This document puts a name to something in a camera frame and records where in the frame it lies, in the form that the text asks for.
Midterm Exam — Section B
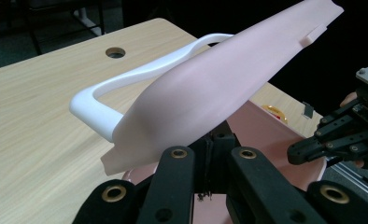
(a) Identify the round gold snack red label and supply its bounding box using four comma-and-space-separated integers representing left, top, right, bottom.
261, 105, 289, 125

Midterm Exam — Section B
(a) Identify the aluminium floor rail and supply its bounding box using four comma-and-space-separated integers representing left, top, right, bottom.
325, 157, 368, 203

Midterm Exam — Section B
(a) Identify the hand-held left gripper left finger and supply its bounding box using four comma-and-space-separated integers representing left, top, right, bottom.
190, 134, 214, 195

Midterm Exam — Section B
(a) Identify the pink storage box white handle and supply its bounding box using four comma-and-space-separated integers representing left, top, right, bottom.
69, 0, 345, 224

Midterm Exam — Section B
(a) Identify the grey tape piece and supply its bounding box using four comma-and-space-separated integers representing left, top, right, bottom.
302, 102, 316, 119

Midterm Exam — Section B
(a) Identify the black chair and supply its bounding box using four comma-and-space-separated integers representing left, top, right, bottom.
15, 0, 106, 56

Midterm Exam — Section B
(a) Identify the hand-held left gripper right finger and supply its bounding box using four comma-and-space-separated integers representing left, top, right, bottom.
212, 120, 240, 195

